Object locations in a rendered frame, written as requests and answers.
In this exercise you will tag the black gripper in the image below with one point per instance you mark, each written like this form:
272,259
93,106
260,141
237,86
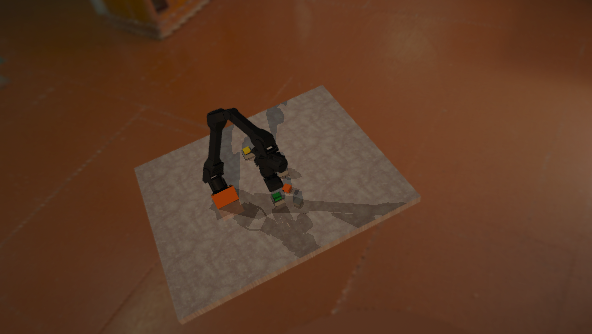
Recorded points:
273,182

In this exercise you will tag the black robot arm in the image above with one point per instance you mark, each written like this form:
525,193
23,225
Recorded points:
260,138

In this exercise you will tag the yellow button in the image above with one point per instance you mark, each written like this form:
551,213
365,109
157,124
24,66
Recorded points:
246,152

